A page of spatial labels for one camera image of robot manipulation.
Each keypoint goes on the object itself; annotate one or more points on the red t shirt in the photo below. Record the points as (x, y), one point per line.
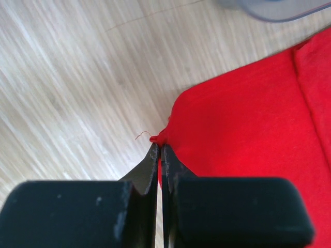
(269, 118)

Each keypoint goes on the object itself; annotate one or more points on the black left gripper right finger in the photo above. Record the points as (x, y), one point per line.
(230, 211)

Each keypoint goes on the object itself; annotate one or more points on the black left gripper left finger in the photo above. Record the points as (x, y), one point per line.
(52, 213)

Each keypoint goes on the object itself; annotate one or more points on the grey plastic bin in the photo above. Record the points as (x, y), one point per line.
(277, 11)

